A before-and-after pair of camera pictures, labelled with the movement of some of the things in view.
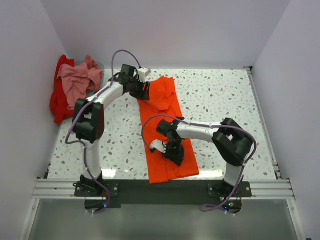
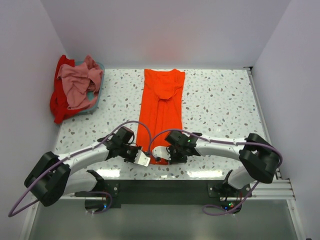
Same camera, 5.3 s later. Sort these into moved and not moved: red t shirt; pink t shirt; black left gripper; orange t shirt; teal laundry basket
Moved: orange t shirt; black left gripper
Not moved: pink t shirt; teal laundry basket; red t shirt
